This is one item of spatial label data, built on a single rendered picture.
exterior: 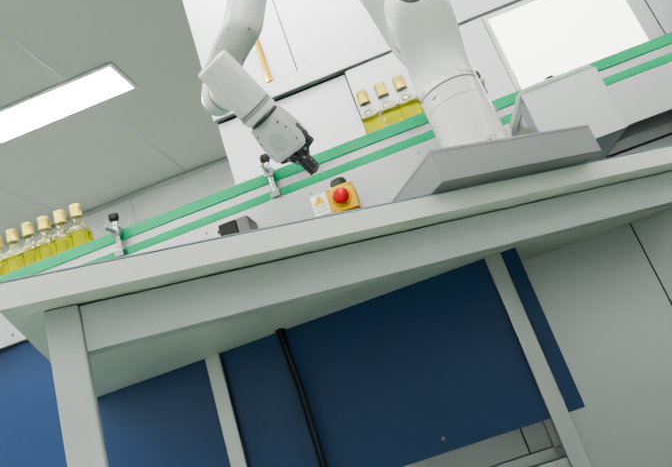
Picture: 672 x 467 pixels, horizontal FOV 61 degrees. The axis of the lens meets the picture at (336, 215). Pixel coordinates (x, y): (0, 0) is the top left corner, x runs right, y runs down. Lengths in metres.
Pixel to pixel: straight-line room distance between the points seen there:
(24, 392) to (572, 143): 1.48
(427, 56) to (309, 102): 0.87
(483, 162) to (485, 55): 1.04
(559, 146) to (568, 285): 0.79
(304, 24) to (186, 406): 1.30
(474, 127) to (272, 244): 0.46
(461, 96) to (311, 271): 0.46
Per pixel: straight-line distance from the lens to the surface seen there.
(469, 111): 1.08
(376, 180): 1.48
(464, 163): 0.89
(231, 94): 1.26
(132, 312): 0.79
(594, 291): 1.75
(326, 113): 1.92
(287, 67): 2.03
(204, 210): 1.61
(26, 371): 1.80
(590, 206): 1.11
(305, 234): 0.79
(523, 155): 0.96
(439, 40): 1.15
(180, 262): 0.76
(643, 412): 1.77
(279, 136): 1.28
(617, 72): 1.76
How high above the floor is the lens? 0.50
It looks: 18 degrees up
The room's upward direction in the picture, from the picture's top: 19 degrees counter-clockwise
